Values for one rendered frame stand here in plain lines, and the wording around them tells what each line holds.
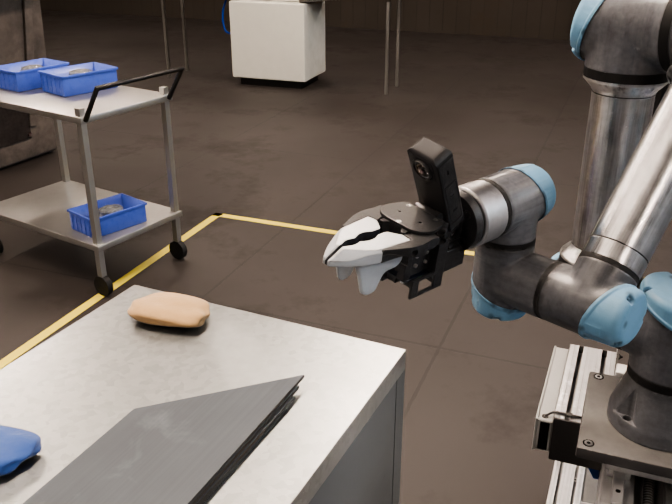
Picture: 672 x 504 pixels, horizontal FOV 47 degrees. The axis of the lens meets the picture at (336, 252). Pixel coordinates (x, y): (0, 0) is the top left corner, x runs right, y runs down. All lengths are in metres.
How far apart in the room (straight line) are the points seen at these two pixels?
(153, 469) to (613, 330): 0.62
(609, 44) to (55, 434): 0.96
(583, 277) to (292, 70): 7.34
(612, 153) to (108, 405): 0.85
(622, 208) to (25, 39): 5.48
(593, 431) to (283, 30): 7.16
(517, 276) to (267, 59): 7.40
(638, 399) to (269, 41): 7.26
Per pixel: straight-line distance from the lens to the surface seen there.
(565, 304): 0.95
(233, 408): 1.22
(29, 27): 6.17
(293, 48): 8.15
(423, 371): 3.28
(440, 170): 0.81
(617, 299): 0.93
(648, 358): 1.22
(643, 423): 1.26
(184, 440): 1.16
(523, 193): 0.96
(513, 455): 2.90
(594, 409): 1.33
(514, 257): 0.99
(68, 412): 1.31
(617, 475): 1.28
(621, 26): 1.12
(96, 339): 1.49
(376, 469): 1.41
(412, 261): 0.84
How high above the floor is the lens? 1.78
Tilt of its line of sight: 24 degrees down
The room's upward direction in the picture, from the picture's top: straight up
